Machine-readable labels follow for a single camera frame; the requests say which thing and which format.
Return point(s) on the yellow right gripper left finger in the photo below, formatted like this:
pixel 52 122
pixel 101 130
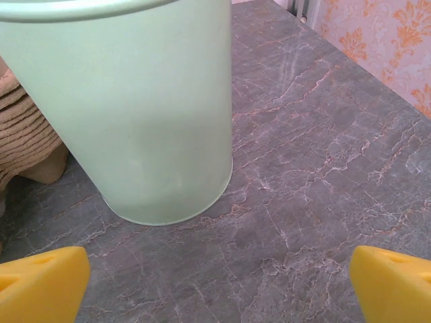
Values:
pixel 43 286

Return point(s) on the mint green cup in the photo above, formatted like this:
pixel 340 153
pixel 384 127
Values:
pixel 128 111

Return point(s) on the aluminium frame post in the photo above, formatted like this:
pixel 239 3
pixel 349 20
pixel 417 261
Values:
pixel 303 6

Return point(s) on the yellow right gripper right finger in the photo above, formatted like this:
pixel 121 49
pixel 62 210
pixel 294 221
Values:
pixel 394 289

